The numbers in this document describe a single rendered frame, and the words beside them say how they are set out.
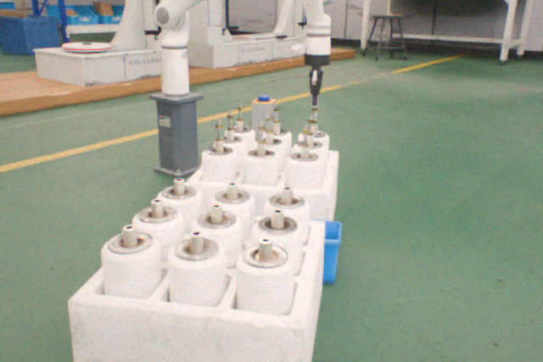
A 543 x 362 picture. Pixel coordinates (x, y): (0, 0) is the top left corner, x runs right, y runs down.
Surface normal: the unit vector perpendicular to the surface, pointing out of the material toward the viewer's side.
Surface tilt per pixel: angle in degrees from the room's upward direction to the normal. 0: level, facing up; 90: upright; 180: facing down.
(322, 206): 90
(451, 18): 90
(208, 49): 90
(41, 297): 0
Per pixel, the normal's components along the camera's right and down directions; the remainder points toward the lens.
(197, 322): -0.18, 0.29
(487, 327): 0.01, -0.95
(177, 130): 0.09, 0.25
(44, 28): 0.84, 0.22
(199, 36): -0.61, 0.23
